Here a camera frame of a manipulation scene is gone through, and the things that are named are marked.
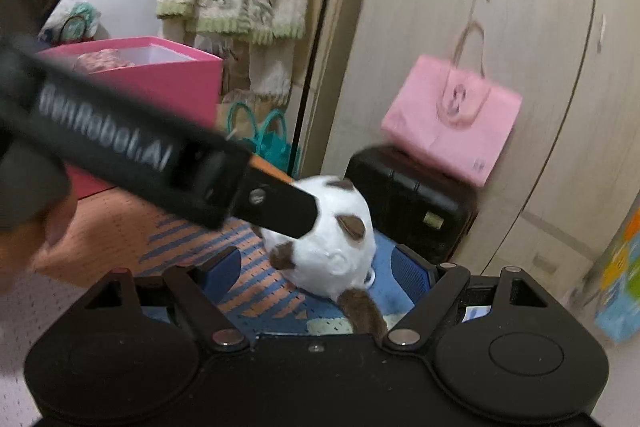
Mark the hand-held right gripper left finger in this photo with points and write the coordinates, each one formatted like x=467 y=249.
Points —
x=220 y=274

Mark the black suitcase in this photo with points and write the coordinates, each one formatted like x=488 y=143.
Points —
x=400 y=192

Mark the light wooden wardrobe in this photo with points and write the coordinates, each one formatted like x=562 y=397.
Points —
x=540 y=57

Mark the black clothes rack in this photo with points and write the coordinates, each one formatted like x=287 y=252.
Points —
x=320 y=32

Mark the patchwork crochet tablecloth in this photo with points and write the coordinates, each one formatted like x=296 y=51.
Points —
x=125 y=227

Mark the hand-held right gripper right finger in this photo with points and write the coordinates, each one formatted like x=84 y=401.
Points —
x=412 y=274

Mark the pink tote bag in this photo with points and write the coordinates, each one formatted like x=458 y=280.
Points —
x=425 y=122

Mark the pink cardboard box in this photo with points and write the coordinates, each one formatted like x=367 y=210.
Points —
x=175 y=87

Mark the white and brown plush toy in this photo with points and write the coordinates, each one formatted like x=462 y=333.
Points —
x=325 y=247

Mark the floral fabric scrunchie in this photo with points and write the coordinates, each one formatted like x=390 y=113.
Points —
x=102 y=59

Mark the person's left hand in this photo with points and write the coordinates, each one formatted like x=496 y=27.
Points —
x=30 y=252

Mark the colourful paper gift bag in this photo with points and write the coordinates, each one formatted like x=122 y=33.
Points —
x=620 y=287

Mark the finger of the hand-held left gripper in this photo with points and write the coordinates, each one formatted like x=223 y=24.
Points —
x=285 y=207

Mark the white printed bag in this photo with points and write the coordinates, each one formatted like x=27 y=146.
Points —
x=75 y=22

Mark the teal tote bag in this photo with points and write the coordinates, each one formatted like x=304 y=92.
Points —
x=272 y=142

